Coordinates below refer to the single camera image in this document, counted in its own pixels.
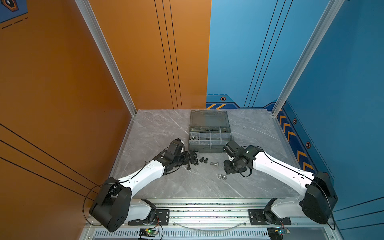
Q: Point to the green circuit board right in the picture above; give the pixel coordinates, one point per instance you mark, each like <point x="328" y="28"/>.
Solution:
<point x="277" y="234"/>

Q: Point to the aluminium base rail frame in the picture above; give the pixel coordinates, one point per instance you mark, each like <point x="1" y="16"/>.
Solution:
<point x="229" y="219"/>

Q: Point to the aluminium corner post left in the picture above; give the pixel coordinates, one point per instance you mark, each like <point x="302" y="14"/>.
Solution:
<point x="101" y="42"/>

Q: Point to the green circuit board left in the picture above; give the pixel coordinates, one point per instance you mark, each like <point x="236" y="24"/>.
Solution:
<point x="147" y="234"/>

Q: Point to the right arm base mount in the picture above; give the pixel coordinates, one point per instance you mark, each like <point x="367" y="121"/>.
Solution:
<point x="265" y="216"/>

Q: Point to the green circuit board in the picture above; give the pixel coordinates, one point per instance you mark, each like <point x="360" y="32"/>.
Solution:
<point x="147" y="234"/>
<point x="277" y="234"/>

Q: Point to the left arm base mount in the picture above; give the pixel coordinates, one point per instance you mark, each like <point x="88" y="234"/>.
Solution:
<point x="143" y="212"/>

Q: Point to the aluminium corner post right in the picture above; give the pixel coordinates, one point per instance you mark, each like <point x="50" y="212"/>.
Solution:
<point x="318" y="34"/>

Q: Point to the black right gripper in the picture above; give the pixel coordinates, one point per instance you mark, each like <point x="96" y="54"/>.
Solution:
<point x="227" y="170"/>

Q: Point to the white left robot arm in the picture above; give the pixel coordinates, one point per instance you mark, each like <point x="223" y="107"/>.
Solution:
<point x="114" y="204"/>

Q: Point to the aluminium corner post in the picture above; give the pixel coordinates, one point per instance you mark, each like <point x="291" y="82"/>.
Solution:
<point x="101" y="42"/>
<point x="318" y="34"/>

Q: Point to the grey plastic organizer box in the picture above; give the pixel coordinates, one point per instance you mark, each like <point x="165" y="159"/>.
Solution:
<point x="213" y="128"/>

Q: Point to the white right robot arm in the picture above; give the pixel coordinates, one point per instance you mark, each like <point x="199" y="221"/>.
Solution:
<point x="316" y="197"/>

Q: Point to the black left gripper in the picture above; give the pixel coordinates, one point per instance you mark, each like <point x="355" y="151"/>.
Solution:
<point x="188" y="160"/>

